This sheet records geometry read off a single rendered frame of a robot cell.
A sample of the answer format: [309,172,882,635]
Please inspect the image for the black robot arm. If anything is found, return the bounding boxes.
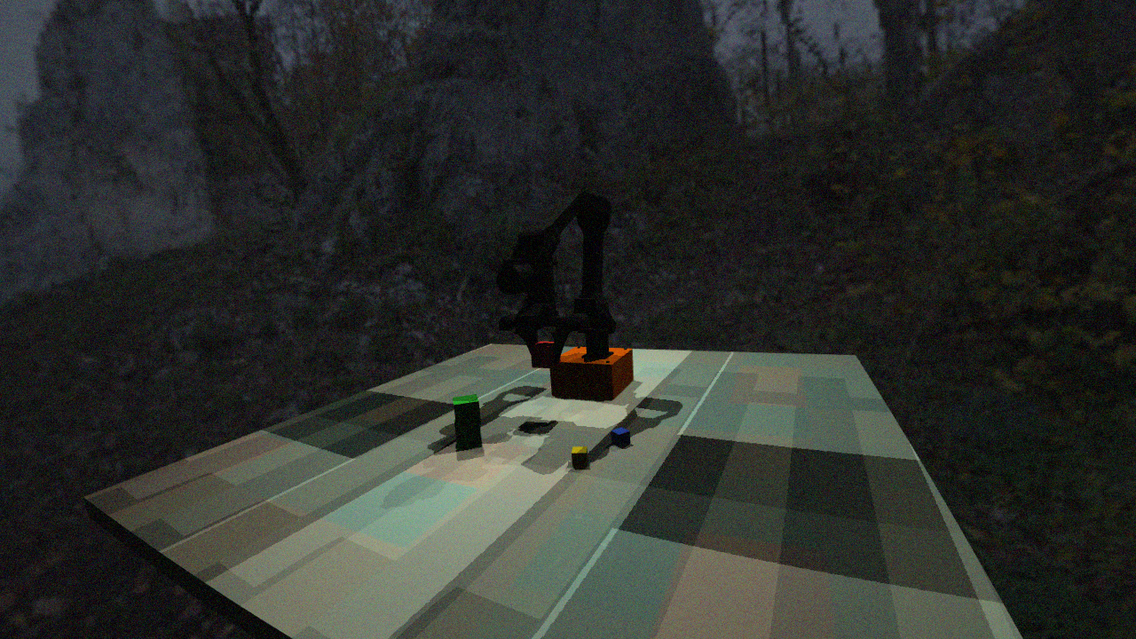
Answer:
[496,190,616,359]

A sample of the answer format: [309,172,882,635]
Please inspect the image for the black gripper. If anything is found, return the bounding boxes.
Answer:
[499,288,588,363]

